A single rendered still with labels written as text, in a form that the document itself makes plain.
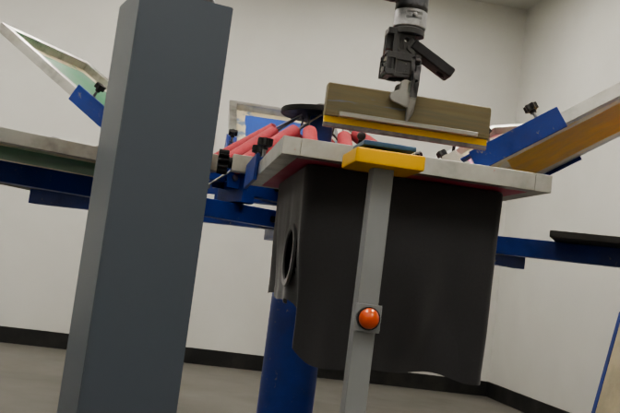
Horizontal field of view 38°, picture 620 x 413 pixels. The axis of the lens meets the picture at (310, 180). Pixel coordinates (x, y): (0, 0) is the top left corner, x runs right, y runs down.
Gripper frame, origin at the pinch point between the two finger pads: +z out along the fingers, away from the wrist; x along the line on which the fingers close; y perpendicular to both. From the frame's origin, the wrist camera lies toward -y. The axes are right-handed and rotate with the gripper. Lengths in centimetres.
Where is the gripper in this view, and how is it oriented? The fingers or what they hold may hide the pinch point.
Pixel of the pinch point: (407, 117)
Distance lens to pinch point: 204.4
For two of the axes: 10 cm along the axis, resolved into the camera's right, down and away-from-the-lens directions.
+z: -1.3, 9.9, -1.1
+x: 1.6, -0.9, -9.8
